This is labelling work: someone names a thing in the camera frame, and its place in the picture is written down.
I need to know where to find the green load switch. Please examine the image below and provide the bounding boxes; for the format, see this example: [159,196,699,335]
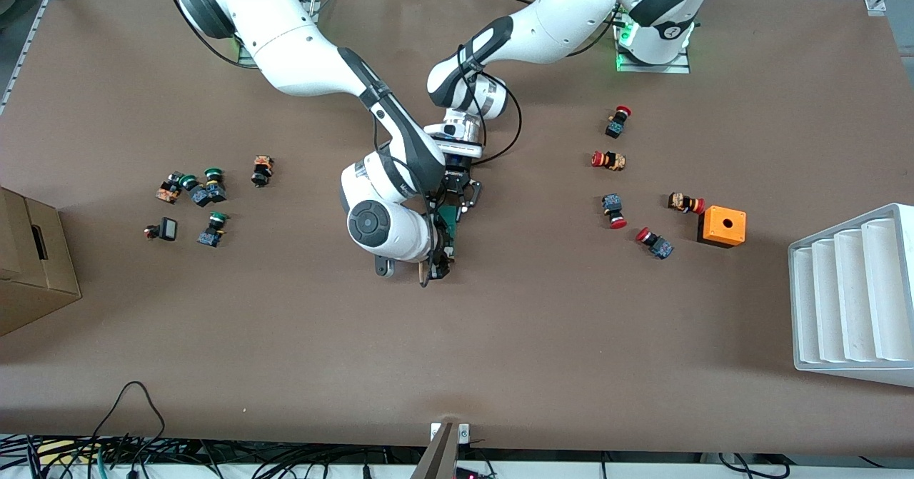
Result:
[437,204,461,258]

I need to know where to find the white slotted rack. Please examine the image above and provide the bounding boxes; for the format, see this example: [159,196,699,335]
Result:
[788,203,914,388]

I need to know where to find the brown cardboard box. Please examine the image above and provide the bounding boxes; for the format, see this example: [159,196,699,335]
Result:
[0,188,82,337]

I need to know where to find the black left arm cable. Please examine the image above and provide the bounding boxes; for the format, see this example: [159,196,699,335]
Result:
[457,44,523,164]

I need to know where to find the brown stand post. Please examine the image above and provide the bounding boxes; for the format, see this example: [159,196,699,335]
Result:
[409,422,459,479]

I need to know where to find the left arm aluminium base plate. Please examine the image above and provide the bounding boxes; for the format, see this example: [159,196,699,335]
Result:
[616,8,691,74]

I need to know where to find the orange button enclosure box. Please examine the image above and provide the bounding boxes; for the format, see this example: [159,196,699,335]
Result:
[697,206,748,249]

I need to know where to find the black looped cable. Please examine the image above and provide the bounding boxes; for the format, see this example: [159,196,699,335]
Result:
[89,380,167,458]

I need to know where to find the tangled black floor cables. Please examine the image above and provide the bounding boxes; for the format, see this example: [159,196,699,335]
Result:
[0,433,401,479]

